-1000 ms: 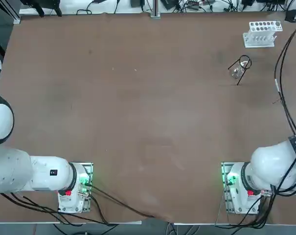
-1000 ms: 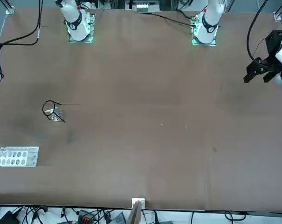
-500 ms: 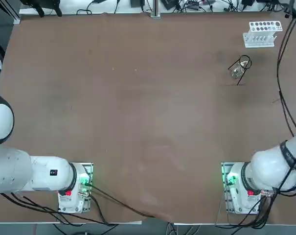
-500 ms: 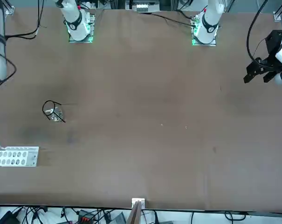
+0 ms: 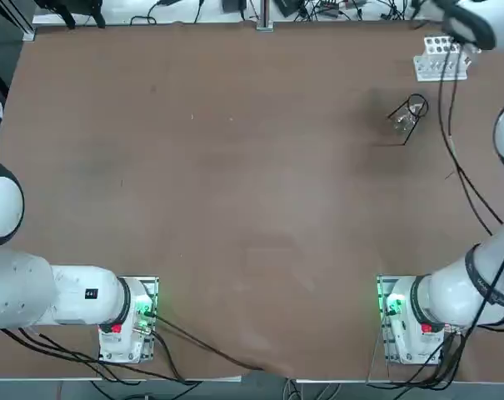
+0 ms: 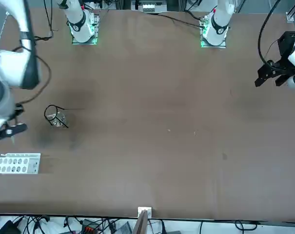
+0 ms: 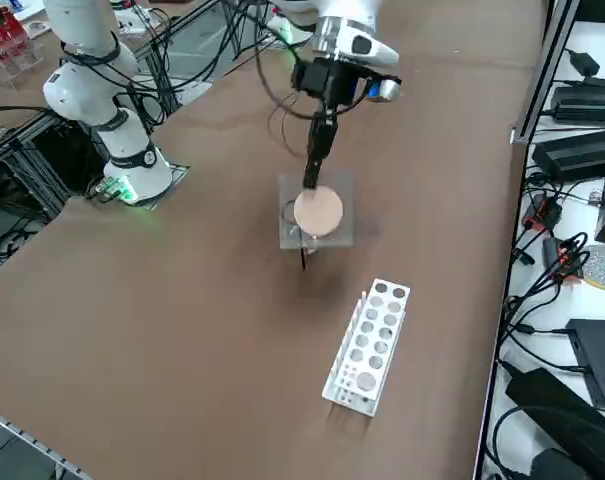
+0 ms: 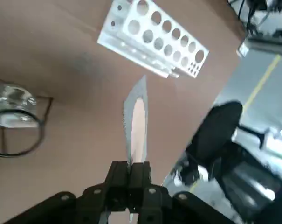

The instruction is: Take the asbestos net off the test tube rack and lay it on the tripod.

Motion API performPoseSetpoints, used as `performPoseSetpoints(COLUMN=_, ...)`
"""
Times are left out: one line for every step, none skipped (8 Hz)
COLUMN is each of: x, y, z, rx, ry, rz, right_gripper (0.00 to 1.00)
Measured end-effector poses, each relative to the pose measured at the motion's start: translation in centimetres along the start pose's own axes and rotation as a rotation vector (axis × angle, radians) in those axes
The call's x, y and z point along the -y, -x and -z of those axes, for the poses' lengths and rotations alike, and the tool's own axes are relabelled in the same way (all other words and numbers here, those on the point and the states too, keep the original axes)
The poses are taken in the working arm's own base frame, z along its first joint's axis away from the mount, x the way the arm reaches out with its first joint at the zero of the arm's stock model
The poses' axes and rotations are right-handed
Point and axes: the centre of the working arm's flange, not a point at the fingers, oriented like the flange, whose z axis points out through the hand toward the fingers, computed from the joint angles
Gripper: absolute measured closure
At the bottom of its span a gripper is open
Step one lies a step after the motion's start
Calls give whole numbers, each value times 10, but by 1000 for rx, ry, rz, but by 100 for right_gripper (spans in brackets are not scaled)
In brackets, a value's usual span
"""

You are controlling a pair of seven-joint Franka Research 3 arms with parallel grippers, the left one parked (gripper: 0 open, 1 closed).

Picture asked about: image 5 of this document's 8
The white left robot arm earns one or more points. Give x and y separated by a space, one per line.
68 300

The aluminium post with bracket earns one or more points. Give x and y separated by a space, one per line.
265 14

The small black power adapter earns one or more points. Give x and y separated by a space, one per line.
234 5

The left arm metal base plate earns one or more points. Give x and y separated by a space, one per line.
151 287

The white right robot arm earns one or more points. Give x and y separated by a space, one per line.
447 291

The white test tube rack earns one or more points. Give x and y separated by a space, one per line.
435 71

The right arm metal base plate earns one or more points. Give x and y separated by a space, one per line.
382 287

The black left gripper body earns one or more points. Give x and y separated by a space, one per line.
68 2

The glass alcohol lamp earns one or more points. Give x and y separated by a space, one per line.
402 122

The aluminium frame rail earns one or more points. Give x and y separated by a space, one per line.
24 23

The black box with red ports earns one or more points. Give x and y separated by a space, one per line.
330 4

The flat black device box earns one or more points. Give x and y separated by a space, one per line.
289 6

